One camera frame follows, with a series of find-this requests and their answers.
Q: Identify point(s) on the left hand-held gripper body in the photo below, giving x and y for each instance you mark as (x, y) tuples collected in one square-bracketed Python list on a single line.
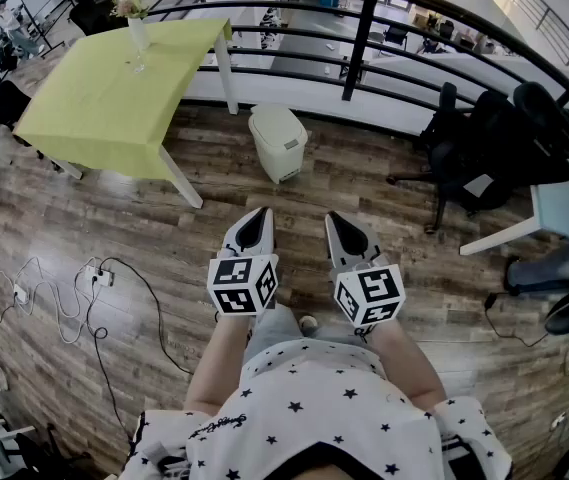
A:
[(241, 288)]

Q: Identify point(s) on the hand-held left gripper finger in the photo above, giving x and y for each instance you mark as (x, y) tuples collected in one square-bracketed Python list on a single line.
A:
[(270, 238), (231, 240)]

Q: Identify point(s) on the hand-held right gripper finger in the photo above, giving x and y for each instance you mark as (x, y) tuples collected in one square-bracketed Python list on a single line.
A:
[(371, 250), (333, 248)]

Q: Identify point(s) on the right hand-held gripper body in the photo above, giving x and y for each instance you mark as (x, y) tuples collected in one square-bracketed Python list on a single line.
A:
[(369, 295)]

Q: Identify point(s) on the white pedal trash bin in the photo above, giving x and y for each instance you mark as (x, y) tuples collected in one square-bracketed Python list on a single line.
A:
[(276, 138)]

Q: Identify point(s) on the person's right forearm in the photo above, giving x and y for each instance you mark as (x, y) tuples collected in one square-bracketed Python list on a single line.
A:
[(404, 363)]

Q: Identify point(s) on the person's left forearm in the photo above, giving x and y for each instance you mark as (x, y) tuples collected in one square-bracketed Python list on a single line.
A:
[(219, 363)]

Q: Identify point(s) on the person's grey jeans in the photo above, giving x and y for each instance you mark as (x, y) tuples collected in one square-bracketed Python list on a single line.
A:
[(274, 328)]

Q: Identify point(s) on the person's right shoe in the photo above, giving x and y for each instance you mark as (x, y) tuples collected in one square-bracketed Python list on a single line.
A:
[(309, 323)]

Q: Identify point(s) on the black office chair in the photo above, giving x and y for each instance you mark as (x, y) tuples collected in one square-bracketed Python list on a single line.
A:
[(4, 103), (94, 15), (469, 163), (546, 118)]

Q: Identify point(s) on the person's star print shirt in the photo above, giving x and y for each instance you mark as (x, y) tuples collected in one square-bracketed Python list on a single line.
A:
[(314, 418)]

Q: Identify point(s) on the white power strip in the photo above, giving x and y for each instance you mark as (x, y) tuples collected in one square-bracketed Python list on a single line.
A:
[(99, 275)]

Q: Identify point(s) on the green tablecloth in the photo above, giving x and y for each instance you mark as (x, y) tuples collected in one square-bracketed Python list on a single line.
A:
[(104, 108)]

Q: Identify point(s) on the desk with white legs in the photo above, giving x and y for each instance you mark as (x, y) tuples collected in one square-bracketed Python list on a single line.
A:
[(559, 203)]

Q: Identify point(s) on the clear stemmed glass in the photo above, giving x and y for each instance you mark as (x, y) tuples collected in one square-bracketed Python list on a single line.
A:
[(139, 63)]

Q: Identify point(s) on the black metal railing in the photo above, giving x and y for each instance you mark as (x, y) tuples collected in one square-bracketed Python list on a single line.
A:
[(364, 33)]

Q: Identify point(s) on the white power adapter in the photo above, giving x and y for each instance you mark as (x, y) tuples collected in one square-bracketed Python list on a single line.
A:
[(20, 294)]

